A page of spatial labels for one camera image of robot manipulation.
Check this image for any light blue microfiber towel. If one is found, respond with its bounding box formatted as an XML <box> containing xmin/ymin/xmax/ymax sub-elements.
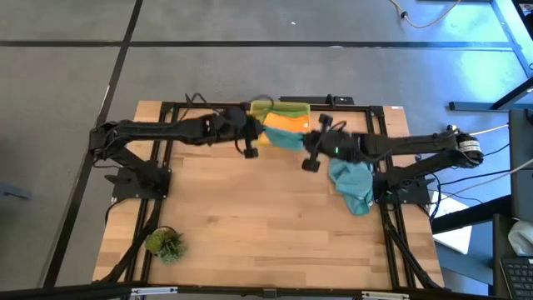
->
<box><xmin>327</xmin><ymin>157</ymin><xmax>375</xmax><ymax>217</ymax></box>

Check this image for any tan floor cable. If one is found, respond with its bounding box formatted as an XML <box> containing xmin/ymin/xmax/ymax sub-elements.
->
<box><xmin>389</xmin><ymin>0</ymin><xmax>461</xmax><ymax>29</ymax></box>

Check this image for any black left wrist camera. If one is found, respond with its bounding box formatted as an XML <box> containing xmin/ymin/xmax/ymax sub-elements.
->
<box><xmin>249</xmin><ymin>118</ymin><xmax>266</xmax><ymax>141</ymax></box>

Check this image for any white cloth bag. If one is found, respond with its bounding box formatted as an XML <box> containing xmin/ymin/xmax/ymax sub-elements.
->
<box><xmin>507</xmin><ymin>220</ymin><xmax>533</xmax><ymax>256</ymax></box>

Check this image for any small green moss plant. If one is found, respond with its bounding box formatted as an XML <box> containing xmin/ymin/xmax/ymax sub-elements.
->
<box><xmin>144</xmin><ymin>227</ymin><xmax>187</xmax><ymax>264</ymax></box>

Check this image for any white power cable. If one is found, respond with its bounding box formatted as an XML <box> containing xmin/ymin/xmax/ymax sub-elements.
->
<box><xmin>470</xmin><ymin>123</ymin><xmax>510</xmax><ymax>137</ymax></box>

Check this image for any orange microfiber towel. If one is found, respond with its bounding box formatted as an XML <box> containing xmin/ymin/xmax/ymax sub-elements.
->
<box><xmin>262</xmin><ymin>112</ymin><xmax>311</xmax><ymax>134</ymax></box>

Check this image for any black aluminium table frame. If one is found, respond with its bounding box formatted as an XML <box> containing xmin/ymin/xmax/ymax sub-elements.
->
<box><xmin>97</xmin><ymin>93</ymin><xmax>445</xmax><ymax>291</ymax></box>

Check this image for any black keyboard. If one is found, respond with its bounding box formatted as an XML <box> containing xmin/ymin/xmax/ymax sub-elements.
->
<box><xmin>499</xmin><ymin>257</ymin><xmax>533</xmax><ymax>299</ymax></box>

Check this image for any white paper box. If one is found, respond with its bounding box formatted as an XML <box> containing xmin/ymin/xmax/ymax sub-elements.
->
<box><xmin>432</xmin><ymin>195</ymin><xmax>474</xmax><ymax>255</ymax></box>

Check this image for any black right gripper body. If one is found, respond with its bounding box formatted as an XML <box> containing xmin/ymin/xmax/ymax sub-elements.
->
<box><xmin>301</xmin><ymin>112</ymin><xmax>363</xmax><ymax>173</ymax></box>

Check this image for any black desk leg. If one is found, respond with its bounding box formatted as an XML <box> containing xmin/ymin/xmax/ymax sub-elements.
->
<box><xmin>448</xmin><ymin>77</ymin><xmax>533</xmax><ymax>112</ymax></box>

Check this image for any teal microfiber towel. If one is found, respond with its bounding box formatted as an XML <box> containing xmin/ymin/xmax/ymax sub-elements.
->
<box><xmin>264</xmin><ymin>126</ymin><xmax>307</xmax><ymax>152</ymax></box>

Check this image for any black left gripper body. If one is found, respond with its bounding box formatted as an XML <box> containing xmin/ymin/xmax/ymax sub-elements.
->
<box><xmin>207</xmin><ymin>106</ymin><xmax>266</xmax><ymax>160</ymax></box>

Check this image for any green microfiber towel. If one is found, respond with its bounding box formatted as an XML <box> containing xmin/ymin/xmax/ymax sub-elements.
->
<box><xmin>260</xmin><ymin>107</ymin><xmax>311</xmax><ymax>120</ymax></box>

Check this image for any yellow translucent plastic bin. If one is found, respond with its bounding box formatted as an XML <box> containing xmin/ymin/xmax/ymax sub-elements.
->
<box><xmin>248</xmin><ymin>99</ymin><xmax>312</xmax><ymax>148</ymax></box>

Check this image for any black control box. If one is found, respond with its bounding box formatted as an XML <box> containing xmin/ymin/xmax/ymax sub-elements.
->
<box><xmin>279</xmin><ymin>95</ymin><xmax>355</xmax><ymax>106</ymax></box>

